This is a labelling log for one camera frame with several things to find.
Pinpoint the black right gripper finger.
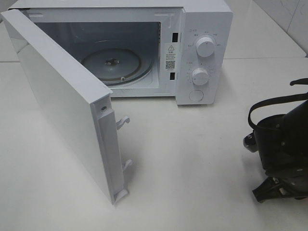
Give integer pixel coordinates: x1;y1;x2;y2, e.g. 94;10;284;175
252;177;289;202

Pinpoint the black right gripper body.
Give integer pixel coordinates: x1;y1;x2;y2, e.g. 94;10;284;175
254;115;308;199

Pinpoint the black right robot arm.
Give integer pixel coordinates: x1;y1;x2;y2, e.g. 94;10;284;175
243;102;308;203

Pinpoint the white microwave knob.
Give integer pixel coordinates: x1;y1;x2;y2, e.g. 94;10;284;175
195;35;216;57
192;68;209;86

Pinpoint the round white door button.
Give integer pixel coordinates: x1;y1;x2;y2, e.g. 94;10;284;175
189;90;204;102

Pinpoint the white warning sticker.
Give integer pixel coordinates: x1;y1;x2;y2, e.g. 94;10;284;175
164;42;179;71

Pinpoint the white microwave door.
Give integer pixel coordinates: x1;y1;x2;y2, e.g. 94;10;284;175
1;10;131;204

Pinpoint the white microwave oven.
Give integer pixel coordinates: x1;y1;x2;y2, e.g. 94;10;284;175
6;0;233;105

